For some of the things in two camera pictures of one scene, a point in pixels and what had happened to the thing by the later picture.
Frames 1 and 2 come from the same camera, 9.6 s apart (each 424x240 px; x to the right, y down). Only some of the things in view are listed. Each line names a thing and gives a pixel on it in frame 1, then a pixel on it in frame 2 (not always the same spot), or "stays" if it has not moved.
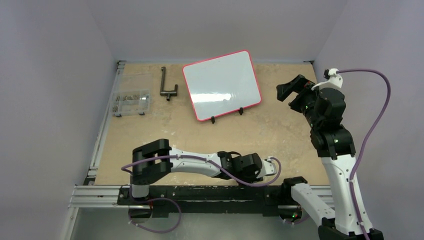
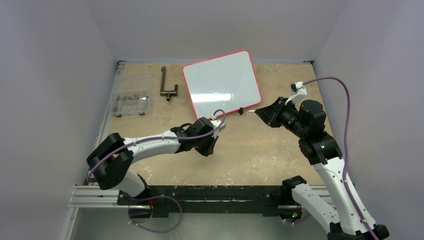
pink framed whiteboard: (222, 84) stays
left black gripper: (156, 159) -> (209, 143)
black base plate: (206, 200) stays
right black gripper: (297, 97) -> (279, 112)
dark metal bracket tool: (167, 93) stays
